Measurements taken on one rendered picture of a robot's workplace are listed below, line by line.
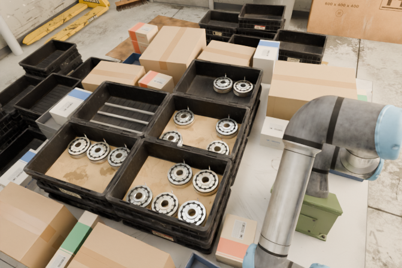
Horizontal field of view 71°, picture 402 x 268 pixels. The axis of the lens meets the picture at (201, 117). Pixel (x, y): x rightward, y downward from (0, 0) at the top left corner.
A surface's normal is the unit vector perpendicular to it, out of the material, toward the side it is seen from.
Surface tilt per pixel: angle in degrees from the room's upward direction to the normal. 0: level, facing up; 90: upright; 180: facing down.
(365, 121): 36
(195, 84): 0
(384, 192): 0
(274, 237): 40
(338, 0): 77
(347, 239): 0
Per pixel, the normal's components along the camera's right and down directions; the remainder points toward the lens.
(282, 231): -0.07, -0.03
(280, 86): -0.08, -0.69
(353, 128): -0.52, 0.12
